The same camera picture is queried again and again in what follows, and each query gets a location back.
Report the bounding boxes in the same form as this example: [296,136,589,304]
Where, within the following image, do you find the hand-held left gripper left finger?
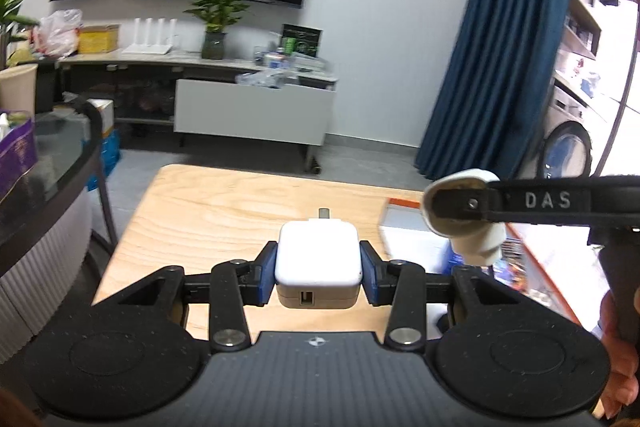
[117,241,278,354]

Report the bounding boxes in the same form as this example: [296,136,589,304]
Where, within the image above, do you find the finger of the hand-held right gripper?
[430,179,503,224]

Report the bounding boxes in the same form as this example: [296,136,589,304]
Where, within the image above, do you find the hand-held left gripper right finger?
[359,240,528,352]

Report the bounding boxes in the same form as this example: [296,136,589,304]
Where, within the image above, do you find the white plug-in heater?
[421,168,507,267]

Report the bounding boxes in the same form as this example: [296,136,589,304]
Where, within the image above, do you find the white USB charger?
[274,207,363,309]

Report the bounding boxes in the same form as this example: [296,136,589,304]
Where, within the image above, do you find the dark red card pack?
[495,239,526,290]

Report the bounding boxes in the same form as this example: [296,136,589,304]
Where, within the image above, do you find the person's right hand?
[597,289,640,420]

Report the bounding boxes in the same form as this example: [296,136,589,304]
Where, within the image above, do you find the washing machine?
[537,77,608,180]

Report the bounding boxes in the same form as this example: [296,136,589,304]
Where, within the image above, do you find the blue curtain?
[415,0,573,182]

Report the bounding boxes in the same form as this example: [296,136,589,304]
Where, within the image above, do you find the clear plastic packets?
[235,69,301,88]

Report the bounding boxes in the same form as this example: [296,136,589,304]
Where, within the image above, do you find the black top ribbed counter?
[0,94,118,365]

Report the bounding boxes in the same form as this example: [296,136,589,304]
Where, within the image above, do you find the black green box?
[280,23,323,59]

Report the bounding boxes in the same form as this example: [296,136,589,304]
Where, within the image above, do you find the potted plant in glass vase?
[184,0,268,60]

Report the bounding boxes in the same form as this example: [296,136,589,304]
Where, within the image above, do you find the long TV cabinet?
[57,52,338,132]

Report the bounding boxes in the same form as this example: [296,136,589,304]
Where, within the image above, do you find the white router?
[121,18,178,56]

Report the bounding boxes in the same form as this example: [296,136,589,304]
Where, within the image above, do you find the purple patterned box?
[0,109,38,202]

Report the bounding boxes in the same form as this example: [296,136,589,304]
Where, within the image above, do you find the yellow box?
[79,24,122,54]

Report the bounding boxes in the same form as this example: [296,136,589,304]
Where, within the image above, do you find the beige plastic bin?
[0,63,39,116]

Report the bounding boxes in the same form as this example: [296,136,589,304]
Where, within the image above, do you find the white plastic bag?
[32,9,83,58]

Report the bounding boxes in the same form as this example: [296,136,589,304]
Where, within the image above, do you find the large leafy green plant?
[0,0,43,68]

